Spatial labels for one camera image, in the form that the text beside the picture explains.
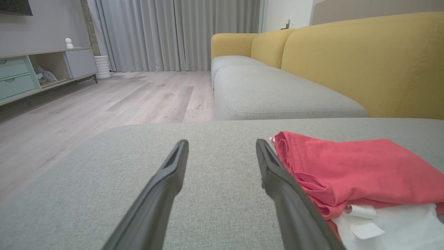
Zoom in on teal cabinet drawer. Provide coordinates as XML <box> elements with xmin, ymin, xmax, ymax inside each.
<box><xmin>0</xmin><ymin>74</ymin><xmax>37</xmax><ymax>101</ymax></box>
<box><xmin>0</xmin><ymin>57</ymin><xmax>30</xmax><ymax>80</ymax></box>

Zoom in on yellow sofa backrest cushion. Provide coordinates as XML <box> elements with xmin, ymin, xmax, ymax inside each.
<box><xmin>281</xmin><ymin>11</ymin><xmax>444</xmax><ymax>120</ymax></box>
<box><xmin>250</xmin><ymin>29</ymin><xmax>295</xmax><ymax>69</ymax></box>

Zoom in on white ribbed bin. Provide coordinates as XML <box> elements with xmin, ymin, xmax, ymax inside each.
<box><xmin>94</xmin><ymin>55</ymin><xmax>112</xmax><ymax>80</ymax></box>

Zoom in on grey curtain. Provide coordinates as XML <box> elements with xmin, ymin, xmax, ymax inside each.
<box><xmin>87</xmin><ymin>0</ymin><xmax>261</xmax><ymax>73</ymax></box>

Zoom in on dark television screen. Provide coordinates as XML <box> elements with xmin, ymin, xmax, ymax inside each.
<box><xmin>0</xmin><ymin>0</ymin><xmax>33</xmax><ymax>16</ymax></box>

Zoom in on red white basketball jersey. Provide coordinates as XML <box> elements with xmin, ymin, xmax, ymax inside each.
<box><xmin>270</xmin><ymin>131</ymin><xmax>444</xmax><ymax>250</ymax></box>

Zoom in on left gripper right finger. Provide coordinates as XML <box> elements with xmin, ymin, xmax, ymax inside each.
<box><xmin>256</xmin><ymin>139</ymin><xmax>347</xmax><ymax>250</ymax></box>

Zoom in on low tv cabinet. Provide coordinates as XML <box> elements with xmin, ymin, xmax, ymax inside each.
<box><xmin>0</xmin><ymin>47</ymin><xmax>99</xmax><ymax>106</ymax></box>

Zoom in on yellow sofa armrest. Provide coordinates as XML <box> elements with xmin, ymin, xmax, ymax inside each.
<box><xmin>211</xmin><ymin>33</ymin><xmax>259</xmax><ymax>60</ymax></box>

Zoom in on grey cabinet door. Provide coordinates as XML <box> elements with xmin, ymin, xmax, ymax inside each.
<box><xmin>64</xmin><ymin>49</ymin><xmax>98</xmax><ymax>78</ymax></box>

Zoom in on toys in cabinet shelf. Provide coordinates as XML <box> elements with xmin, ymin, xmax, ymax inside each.
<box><xmin>34</xmin><ymin>66</ymin><xmax>58</xmax><ymax>85</ymax></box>

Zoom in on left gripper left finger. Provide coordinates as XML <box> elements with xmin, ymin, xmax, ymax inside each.
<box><xmin>101</xmin><ymin>140</ymin><xmax>189</xmax><ymax>250</ymax></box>

